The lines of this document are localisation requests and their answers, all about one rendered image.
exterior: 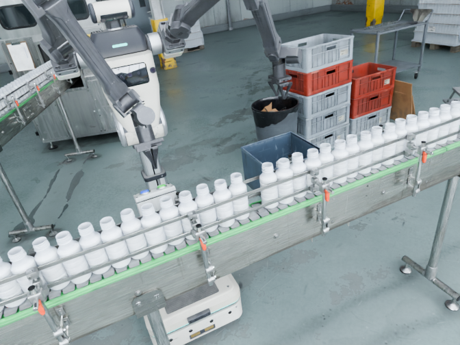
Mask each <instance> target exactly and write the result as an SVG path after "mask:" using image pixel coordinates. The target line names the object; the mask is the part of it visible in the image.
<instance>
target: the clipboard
mask: <svg viewBox="0 0 460 345"><path fill-rule="evenodd" d="M6 47H7V48H8V51H9V53H10V56H11V58H12V61H13V63H14V66H15V68H16V71H17V72H20V71H29V70H34V69H35V68H36V65H35V64H34V61H33V58H32V56H31V53H30V51H29V47H28V46H27V43H26V41H20V42H11V43H6Z"/></svg>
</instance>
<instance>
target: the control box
mask: <svg viewBox="0 0 460 345"><path fill-rule="evenodd" d="M163 196H171V199H172V201H173V205H174V204H175V200H174V198H176V197H177V196H176V189H175V186H174V185H172V184H171V183H168V184H166V186H164V187H162V188H153V189H151V190H149V191H148V192H145V193H142V194H141V193H138V194H135V195H134V196H133V197H134V199H135V202H136V206H137V208H138V212H139V214H140V216H142V212H141V206H142V205H144V204H145V203H152V204H153V206H154V209H155V211H157V210H159V209H161V206H160V202H159V200H160V198H161V197H163Z"/></svg>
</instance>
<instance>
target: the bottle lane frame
mask: <svg viewBox="0 0 460 345"><path fill-rule="evenodd" d="M432 152H433V153H434V154H433V155H429V154H428V155H427V158H426V162H425V163H422V168H421V172H420V179H421V180H422V183H421V184H420V191H423V190H425V189H427V188H430V187H432V186H435V185H437V184H439V183H441V182H443V181H446V180H448V179H451V178H453V177H456V176H457V175H460V141H458V142H455V143H453V144H449V145H448V146H445V147H441V148H440V149H436V150H435V151H432ZM417 164H418V157H416V158H414V159H411V160H409V159H408V161H407V162H404V163H402V162H401V164H399V165H397V166H395V165H394V166H393V167H391V168H387V169H386V170H383V171H379V172H378V173H376V174H372V173H371V174H372V175H370V176H368V177H364V178H363V179H360V180H356V181H355V182H352V183H348V185H345V186H340V185H339V186H340V188H337V189H332V191H334V192H335V193H334V194H331V193H330V196H329V201H328V202H327V217H328V218H329V219H330V220H329V231H330V230H332V229H335V228H337V227H340V226H342V225H345V224H346V223H348V222H351V221H353V220H356V219H358V218H361V217H362V216H365V215H367V214H370V213H372V212H375V211H376V210H378V209H381V208H383V207H386V206H388V205H391V204H392V203H395V202H397V201H400V200H402V199H405V198H407V197H408V196H411V195H412V193H411V190H412V189H413V188H411V187H410V186H409V184H407V179H408V177H410V175H409V169H410V168H411V167H413V172H412V176H413V177H415V175H416V168H417ZM314 196H315V197H314V198H312V199H306V201H303V202H302V203H298V202H297V204H296V205H293V206H291V207H290V206H289V205H287V206H288V208H285V209H282V210H280V209H279V211H278V212H275V213H273V214H271V213H270V212H269V215H268V216H264V217H261V216H259V217H260V219H257V220H254V221H252V220H250V219H249V220H250V222H249V223H247V224H245V225H241V224H240V223H239V224H240V226H239V227H236V228H234V229H232V228H230V227H229V229H230V230H229V231H226V232H224V233H221V232H220V231H219V234H218V235H215V236H214V237H210V236H208V237H209V238H208V239H206V240H207V244H206V249H207V248H208V251H209V256H208V259H210V261H211V265H213V266H214V275H216V279H219V278H221V277H224V276H226V275H228V274H231V273H232V272H235V271H237V270H240V269H242V268H245V267H247V266H250V265H251V264H254V263H256V262H258V261H261V260H263V259H265V258H267V257H270V256H272V255H275V254H277V253H280V252H281V251H284V250H286V249H288V248H291V247H293V246H296V245H297V244H300V243H302V242H305V241H307V240H310V239H312V238H314V237H316V236H318V235H321V232H320V228H321V224H320V223H319V221H318V214H319V212H318V205H319V204H321V203H322V195H319V196H316V195H314ZM151 258H152V260H151V261H148V262H147V263H144V264H142V262H141V261H140V265H139V266H136V267H134V268H129V266H128V267H127V270H126V271H123V272H120V273H117V272H116V271H115V272H114V275H113V276H110V277H108V278H106V279H104V277H103V276H102V278H101V280H100V281H97V282H95V283H91V282H90V281H89V282H88V285H87V286H85V287H81V288H79V289H77V286H75V290H74V291H72V292H69V293H67V294H63V291H62V293H61V296H59V297H56V298H53V299H51V300H49V297H47V301H46V302H44V303H45V305H46V306H47V309H48V310H49V312H50V314H51V315H52V317H53V319H54V320H55V323H56V324H57V326H58V327H59V326H60V317H61V316H58V313H57V312H56V310H55V309H57V308H59V307H62V308H63V310H64V311H65V313H66V314H64V317H63V318H65V317H68V319H69V320H70V322H71V324H70V325H69V327H68V336H69V337H71V339H72V340H71V342H73V341H75V340H78V339H80V338H82V337H85V336H87V335H90V334H91V333H94V332H96V331H99V330H101V329H103V328H105V327H108V326H110V325H112V324H115V323H117V322H120V321H121V320H124V319H126V318H129V317H131V316H134V315H135V314H136V313H135V311H134V309H133V306H132V304H131V302H132V300H133V299H134V297H136V296H139V295H141V294H143V293H146V292H148V291H151V290H154V289H155V288H157V289H159V290H161V291H162V293H163V295H164V300H165V302H166V301H168V300H170V299H172V298H175V297H177V296H180V295H182V294H185V293H186V292H189V291H191V290H194V289H196V288H199V287H201V286H202V285H205V284H207V283H208V282H207V278H206V273H205V269H204V263H203V258H202V254H201V248H200V244H199V241H198V242H197V243H196V244H193V245H190V246H189V245H188V244H186V247H185V248H182V249H180V250H177V249H176V248H175V252H172V253H169V254H167V255H166V254H165V253H164V256H162V257H159V258H157V259H154V258H153V257H151ZM0 345H60V343H59V342H58V339H57V338H56V337H55V336H54V334H53V331H52V330H51V327H50V326H49V324H48V323H47V321H46V320H45V318H44V316H43V315H41V314H40V313H39V312H38V311H33V306H32V307H30V308H28V309H25V310H22V311H20V310H19V308H18V311H17V312H16V313H15V314H12V315H10V316H7V317H4V314H3V315H2V318H1V319H0Z"/></svg>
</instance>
